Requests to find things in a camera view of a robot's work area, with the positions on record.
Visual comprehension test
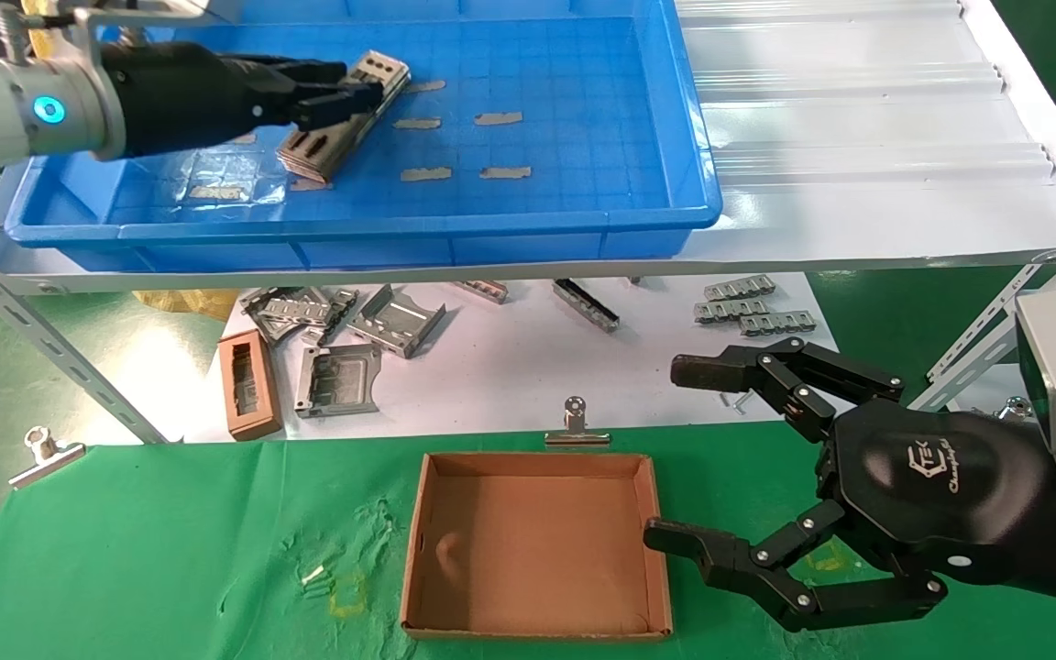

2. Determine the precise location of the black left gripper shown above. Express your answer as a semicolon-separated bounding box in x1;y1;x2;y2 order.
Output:
102;41;382;161

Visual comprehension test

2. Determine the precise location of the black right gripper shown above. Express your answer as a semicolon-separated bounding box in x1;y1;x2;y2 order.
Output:
643;336;1056;633

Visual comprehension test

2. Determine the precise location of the open brown cardboard box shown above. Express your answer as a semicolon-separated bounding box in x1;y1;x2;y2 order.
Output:
400;451;674;640

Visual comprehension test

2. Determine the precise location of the blue plastic tray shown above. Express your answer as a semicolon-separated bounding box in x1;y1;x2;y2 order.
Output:
4;0;723;274

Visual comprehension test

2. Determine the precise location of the stack of metal io plates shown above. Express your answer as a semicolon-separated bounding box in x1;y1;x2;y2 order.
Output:
276;50;412;187

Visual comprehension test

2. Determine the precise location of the bent metal sheet part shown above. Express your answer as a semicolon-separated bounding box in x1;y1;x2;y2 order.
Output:
302;289;360;348
241;288;309;347

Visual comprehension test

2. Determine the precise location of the yellow plastic bag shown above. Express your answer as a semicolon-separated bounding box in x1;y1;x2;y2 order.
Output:
132;290;241;320

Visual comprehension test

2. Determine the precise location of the grey metal shelf rack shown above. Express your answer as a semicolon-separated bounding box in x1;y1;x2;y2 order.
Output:
0;0;1056;446

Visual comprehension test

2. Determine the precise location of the green table cloth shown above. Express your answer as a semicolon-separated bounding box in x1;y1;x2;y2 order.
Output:
0;423;1056;660

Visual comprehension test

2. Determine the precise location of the small slotted metal rail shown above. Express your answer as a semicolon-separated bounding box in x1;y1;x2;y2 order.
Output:
704;274;777;303
694;299;768;325
739;311;817;337

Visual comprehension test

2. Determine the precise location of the slotted metal rail plate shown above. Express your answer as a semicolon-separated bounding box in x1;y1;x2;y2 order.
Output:
258;291;338;324

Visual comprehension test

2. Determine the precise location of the dark metal rail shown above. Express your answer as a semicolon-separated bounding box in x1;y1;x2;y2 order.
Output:
553;279;622;333

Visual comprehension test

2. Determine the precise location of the folded metal bracket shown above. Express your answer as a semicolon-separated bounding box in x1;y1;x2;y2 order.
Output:
346;284;448;359

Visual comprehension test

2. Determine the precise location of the square metal bracket tray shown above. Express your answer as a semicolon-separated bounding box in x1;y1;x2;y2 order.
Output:
294;343;384;420

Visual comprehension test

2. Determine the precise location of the brown rectangular cardboard frame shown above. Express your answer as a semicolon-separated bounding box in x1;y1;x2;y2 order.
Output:
217;330;283;442

